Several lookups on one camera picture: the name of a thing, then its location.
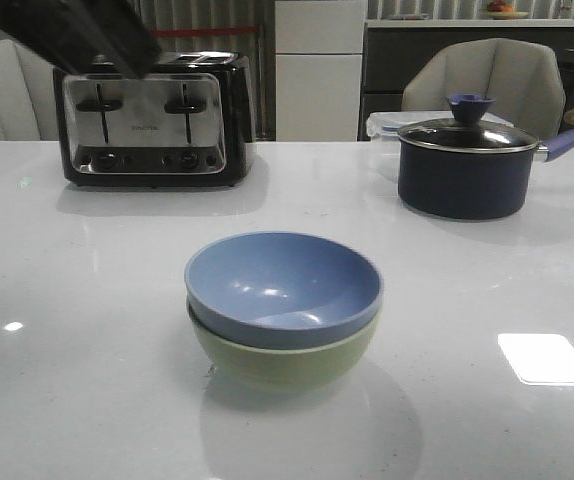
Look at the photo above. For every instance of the black chrome four-slot toaster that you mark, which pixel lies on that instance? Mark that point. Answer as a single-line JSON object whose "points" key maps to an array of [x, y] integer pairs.
{"points": [[189, 123]]}

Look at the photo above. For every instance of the beige chair on right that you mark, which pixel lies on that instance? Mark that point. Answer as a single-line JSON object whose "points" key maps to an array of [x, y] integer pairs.
{"points": [[523, 77]]}

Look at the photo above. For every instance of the beige chair on left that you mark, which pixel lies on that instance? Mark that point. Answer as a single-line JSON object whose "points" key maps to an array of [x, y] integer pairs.
{"points": [[27, 102]]}

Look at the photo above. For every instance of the stanchion with red belt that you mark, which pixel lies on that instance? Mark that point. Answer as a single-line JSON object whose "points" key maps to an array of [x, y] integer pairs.
{"points": [[216, 25]]}

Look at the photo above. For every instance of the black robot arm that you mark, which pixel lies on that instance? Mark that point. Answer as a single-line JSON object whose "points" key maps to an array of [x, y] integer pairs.
{"points": [[71, 34]]}

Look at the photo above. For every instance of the dark blue saucepan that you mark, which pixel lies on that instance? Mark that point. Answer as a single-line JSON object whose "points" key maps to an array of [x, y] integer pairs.
{"points": [[472, 186]]}

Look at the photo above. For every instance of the fruit plate on counter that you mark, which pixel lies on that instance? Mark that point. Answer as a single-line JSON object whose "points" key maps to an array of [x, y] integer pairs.
{"points": [[501, 10]]}

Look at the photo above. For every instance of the blue bowl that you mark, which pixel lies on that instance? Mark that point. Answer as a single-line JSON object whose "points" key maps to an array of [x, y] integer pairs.
{"points": [[282, 290]]}

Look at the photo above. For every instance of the beige chair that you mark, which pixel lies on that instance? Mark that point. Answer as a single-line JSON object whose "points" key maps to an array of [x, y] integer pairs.
{"points": [[27, 102], [523, 77]]}

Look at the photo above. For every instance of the green bowl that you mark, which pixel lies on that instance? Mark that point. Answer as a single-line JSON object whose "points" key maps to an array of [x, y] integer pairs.
{"points": [[281, 371]]}

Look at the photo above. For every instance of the dark counter with white top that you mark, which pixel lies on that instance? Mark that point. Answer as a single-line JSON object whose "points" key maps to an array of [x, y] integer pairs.
{"points": [[415, 68]]}

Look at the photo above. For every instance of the glass pot lid blue knob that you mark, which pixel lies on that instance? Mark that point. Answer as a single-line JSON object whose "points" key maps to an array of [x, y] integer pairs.
{"points": [[465, 131]]}

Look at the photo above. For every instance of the white drawer cabinet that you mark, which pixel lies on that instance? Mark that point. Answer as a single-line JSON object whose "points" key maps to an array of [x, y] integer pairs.
{"points": [[318, 60]]}

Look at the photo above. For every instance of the clear plastic food container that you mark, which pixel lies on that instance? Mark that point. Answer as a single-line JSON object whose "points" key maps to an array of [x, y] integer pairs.
{"points": [[384, 126]]}

